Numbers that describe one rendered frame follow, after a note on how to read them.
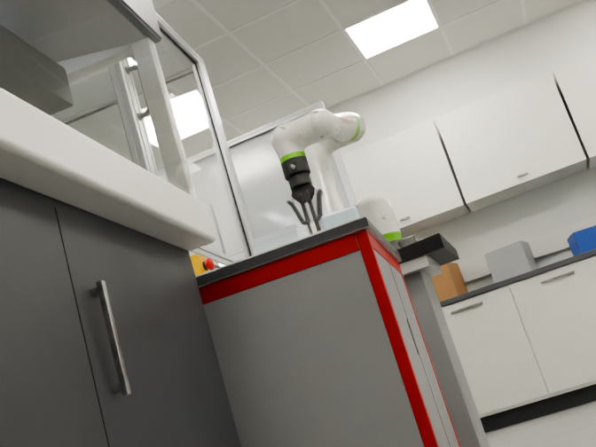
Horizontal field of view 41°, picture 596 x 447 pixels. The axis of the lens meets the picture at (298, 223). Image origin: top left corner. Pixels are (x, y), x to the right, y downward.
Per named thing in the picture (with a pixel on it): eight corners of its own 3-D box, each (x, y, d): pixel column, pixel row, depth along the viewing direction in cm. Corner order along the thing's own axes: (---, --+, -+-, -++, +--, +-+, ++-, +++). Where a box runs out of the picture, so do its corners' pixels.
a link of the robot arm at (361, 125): (344, 149, 321) (333, 121, 321) (373, 136, 317) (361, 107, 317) (333, 149, 303) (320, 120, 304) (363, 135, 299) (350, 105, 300)
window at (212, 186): (254, 270, 323) (195, 63, 347) (168, 233, 242) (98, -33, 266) (254, 270, 323) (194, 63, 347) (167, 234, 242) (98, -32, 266)
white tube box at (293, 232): (309, 247, 209) (303, 230, 211) (300, 243, 201) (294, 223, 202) (264, 263, 212) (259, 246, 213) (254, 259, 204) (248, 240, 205)
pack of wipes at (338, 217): (327, 245, 212) (322, 229, 213) (361, 234, 212) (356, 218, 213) (324, 231, 198) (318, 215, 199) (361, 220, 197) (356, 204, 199)
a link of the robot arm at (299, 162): (309, 160, 278) (286, 169, 280) (301, 152, 267) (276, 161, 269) (315, 176, 277) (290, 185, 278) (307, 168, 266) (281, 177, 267)
